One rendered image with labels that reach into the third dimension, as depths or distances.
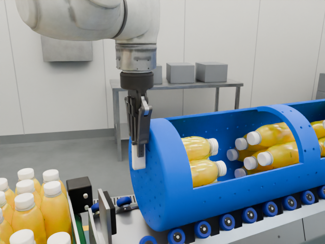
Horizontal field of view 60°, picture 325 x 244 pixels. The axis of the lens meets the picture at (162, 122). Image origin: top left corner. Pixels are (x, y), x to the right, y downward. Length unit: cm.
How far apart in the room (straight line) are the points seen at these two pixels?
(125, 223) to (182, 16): 364
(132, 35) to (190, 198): 37
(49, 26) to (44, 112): 378
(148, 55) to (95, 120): 364
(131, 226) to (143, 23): 54
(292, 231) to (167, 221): 44
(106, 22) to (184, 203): 40
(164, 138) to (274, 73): 437
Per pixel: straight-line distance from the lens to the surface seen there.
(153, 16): 60
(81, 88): 411
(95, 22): 49
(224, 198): 71
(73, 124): 424
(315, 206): 103
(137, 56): 59
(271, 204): 90
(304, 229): 102
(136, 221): 86
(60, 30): 48
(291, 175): 83
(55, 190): 74
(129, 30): 57
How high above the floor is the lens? 143
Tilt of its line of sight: 17 degrees down
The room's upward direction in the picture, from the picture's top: straight up
